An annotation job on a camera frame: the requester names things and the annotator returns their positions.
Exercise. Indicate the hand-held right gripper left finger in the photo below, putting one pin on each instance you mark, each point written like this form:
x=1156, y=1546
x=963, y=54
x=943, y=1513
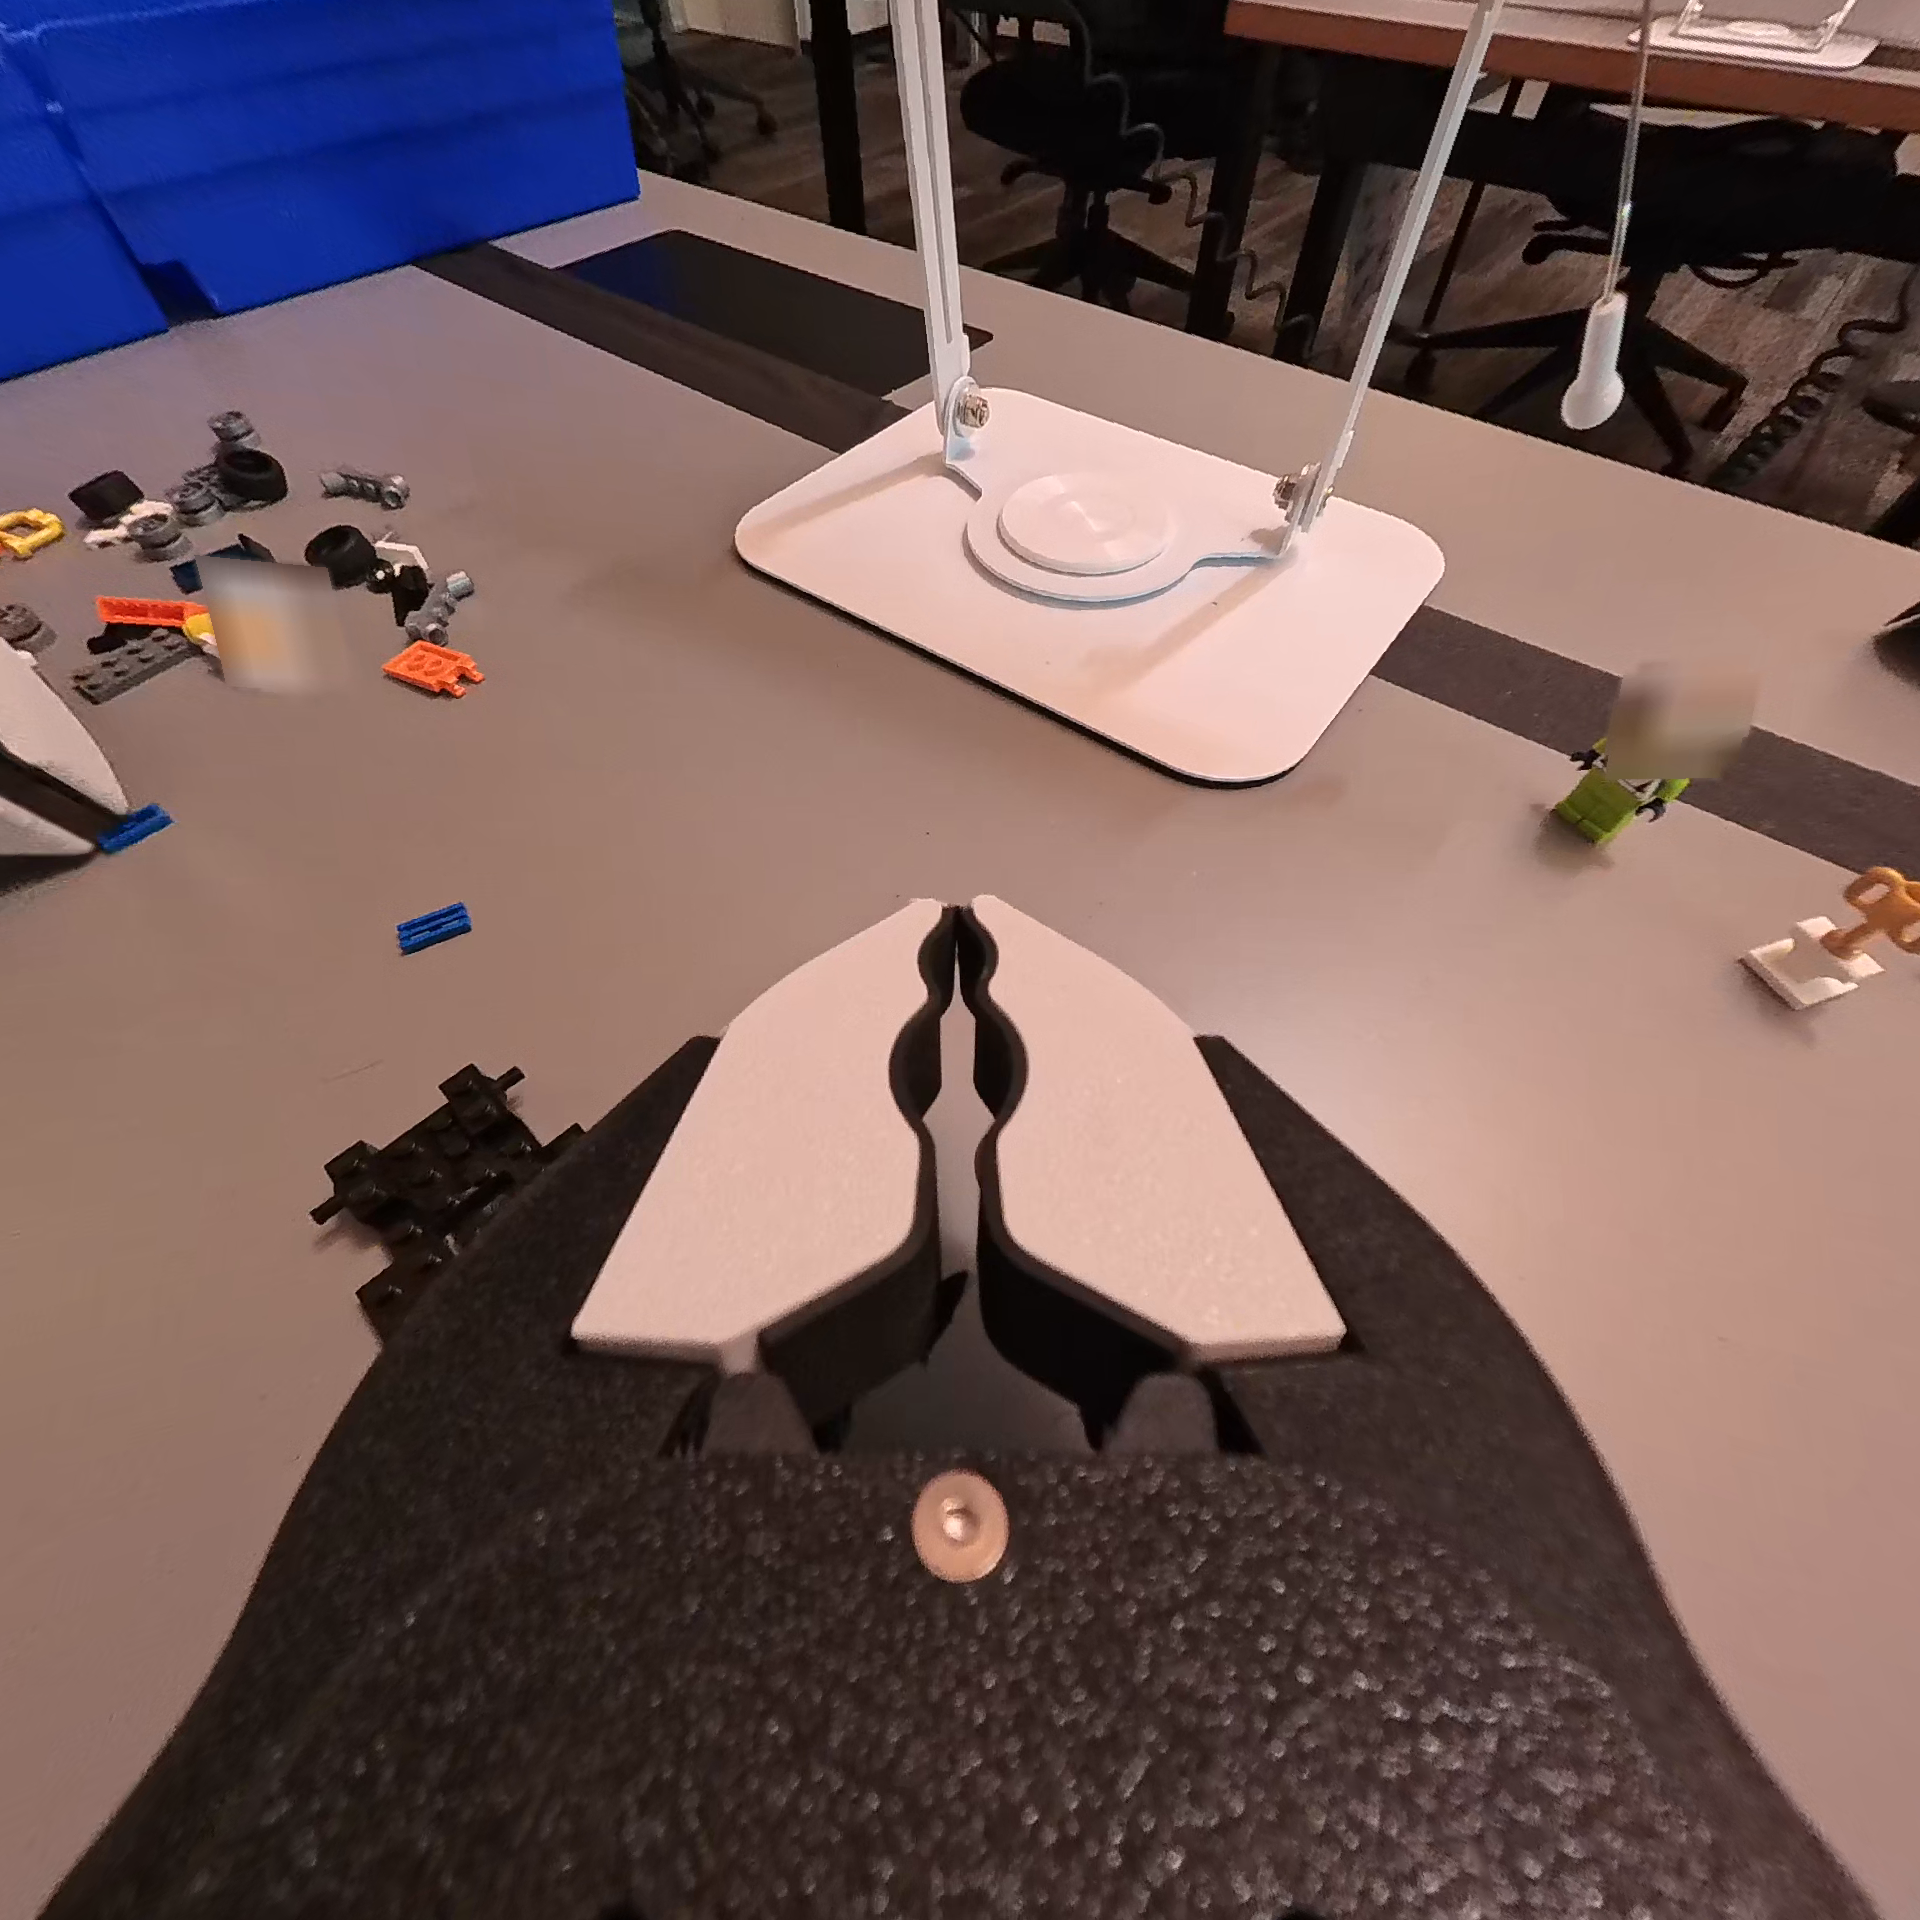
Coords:
x=767, y=1202

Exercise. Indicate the lime green lego minifigure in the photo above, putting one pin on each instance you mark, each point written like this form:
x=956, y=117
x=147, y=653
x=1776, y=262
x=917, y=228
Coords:
x=1614, y=803

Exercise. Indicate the pile of lego pieces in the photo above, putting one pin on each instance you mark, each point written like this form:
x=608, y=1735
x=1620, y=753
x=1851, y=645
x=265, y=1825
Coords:
x=182, y=572

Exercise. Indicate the small white lego piece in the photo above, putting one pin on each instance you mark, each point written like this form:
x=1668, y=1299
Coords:
x=1803, y=964

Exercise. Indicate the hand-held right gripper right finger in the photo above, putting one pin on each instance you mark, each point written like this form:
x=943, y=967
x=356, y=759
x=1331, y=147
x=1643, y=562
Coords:
x=1156, y=1202

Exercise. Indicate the black lego chassis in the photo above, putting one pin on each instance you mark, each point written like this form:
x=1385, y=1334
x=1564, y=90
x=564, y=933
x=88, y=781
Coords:
x=436, y=1172

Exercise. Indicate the black office chair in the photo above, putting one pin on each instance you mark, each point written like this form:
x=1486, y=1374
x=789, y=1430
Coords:
x=1095, y=137
x=1711, y=242

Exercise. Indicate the small blue lego grille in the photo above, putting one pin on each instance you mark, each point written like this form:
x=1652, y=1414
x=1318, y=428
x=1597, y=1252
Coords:
x=140, y=834
x=436, y=929

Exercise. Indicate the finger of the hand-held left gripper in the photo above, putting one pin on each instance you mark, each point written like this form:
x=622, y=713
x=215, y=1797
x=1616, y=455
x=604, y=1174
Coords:
x=46, y=751

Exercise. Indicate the white book stand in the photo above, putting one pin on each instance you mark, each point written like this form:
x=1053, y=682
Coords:
x=1111, y=631

